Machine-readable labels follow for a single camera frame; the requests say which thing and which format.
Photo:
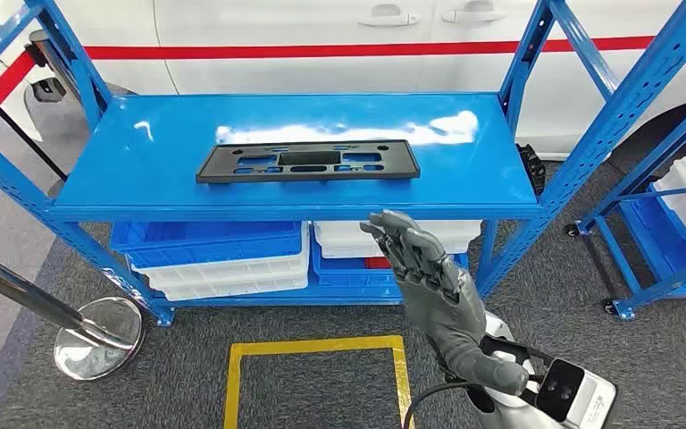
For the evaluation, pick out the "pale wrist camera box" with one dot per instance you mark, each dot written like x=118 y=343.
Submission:
x=585 y=402

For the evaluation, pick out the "blue metal shelf rack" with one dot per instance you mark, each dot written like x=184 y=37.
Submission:
x=142 y=166
x=662 y=243

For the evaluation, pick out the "white car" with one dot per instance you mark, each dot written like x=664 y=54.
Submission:
x=319 y=74

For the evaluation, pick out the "black ribbed part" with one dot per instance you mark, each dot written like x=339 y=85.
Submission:
x=533 y=169

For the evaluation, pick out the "blue plastic bin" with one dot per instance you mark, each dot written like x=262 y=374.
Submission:
x=201 y=243
x=349 y=275

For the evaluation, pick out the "belt barrier post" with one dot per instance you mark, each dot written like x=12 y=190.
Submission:
x=38 y=50

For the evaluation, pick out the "black plastic frame part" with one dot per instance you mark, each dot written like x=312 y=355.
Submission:
x=307 y=175

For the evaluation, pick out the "white plastic bin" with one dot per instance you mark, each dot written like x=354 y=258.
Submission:
x=230 y=269
x=343 y=240
x=230 y=290

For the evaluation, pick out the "black camera bracket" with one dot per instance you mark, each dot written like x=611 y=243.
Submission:
x=497 y=344

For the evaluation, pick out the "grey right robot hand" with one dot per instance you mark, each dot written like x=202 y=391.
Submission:
x=437 y=302

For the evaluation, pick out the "red item in bin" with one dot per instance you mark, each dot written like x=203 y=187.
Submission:
x=377 y=263

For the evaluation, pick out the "red barrier belt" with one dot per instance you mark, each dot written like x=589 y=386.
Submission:
x=0 y=92
x=319 y=50

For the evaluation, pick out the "chrome stanchion post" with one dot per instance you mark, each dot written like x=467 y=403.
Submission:
x=100 y=337

